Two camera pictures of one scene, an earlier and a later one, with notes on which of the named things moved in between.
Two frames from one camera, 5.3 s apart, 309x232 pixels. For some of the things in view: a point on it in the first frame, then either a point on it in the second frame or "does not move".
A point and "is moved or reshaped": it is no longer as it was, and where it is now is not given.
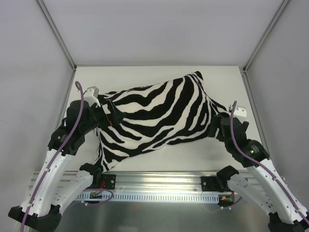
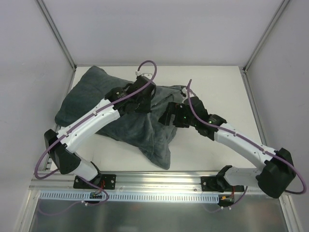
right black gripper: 217,124 to 170,114
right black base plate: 210,183 does not move
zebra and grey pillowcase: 175,110 is moved or reshaped
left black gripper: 106,112 to 144,102
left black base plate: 109,180 does not move
